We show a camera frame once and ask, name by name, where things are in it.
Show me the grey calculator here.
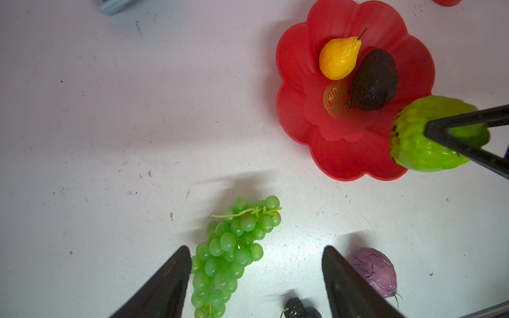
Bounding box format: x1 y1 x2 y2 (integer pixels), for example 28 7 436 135
99 0 133 17

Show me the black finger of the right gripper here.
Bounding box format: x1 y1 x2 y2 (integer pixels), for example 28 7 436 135
425 127 508 179
425 105 508 131

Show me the small black key fob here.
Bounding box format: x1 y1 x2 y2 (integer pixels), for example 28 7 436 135
280 298 322 318

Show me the red cylindrical pen cup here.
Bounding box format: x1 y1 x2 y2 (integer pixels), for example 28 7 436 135
433 0 462 7

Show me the dark fake avocado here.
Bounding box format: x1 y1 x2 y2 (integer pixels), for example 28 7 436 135
349 48 398 111

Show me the red flower-shaped fruit bowl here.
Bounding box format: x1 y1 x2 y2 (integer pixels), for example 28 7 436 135
276 1 436 182

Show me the yellow fake pear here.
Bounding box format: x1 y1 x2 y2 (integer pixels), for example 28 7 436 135
319 26 369 81

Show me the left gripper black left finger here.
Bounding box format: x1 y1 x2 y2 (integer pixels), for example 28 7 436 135
111 246 192 318

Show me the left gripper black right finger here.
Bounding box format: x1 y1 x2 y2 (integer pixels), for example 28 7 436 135
322 246 403 318

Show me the green fake grape bunch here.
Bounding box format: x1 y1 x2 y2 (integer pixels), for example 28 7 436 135
191 196 282 317

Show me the purple fake fig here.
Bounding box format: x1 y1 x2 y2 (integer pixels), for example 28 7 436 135
349 247 400 309

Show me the green fake custard apple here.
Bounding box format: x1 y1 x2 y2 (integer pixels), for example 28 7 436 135
389 95 478 172

